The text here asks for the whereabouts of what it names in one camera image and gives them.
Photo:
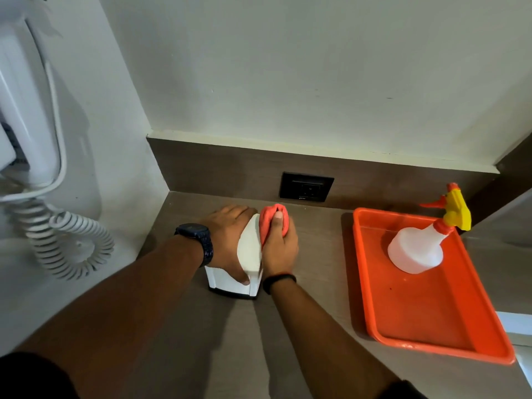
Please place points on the person's right forearm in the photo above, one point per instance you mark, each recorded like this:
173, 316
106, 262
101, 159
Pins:
320, 344

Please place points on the person's left forearm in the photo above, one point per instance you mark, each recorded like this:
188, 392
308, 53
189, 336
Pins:
124, 311

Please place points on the black wristwatch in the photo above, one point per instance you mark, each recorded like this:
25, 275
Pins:
199, 238

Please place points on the white wall-mounted hair dryer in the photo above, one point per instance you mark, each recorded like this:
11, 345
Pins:
25, 107

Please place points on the orange cleaning cloth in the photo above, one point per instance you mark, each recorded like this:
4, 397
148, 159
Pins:
266, 222

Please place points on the black wall power outlet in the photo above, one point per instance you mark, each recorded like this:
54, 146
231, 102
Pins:
306, 187

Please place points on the black shirt sleeve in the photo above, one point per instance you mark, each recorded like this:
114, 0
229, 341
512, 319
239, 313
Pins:
402, 391
33, 378

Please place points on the person's left hand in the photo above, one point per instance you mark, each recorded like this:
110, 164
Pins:
222, 240

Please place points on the white spray bottle yellow nozzle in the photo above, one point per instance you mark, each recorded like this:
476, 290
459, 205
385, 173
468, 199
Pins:
415, 247

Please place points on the person's left thumb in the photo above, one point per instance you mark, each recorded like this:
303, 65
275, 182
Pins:
240, 270

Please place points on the black left shirt sleeve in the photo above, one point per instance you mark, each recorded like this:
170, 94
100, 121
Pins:
33, 378

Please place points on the person's right hand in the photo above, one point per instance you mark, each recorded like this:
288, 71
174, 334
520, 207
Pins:
279, 255

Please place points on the black wristband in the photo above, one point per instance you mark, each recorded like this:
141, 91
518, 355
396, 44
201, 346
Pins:
277, 280

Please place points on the person's right thumb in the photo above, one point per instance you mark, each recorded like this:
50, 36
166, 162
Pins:
277, 222

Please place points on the orange plastic tray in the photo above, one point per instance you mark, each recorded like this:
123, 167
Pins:
419, 311

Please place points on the white napkin holder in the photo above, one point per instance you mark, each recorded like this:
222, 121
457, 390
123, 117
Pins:
250, 249

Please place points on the black right shirt sleeve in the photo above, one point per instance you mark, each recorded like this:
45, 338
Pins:
402, 391

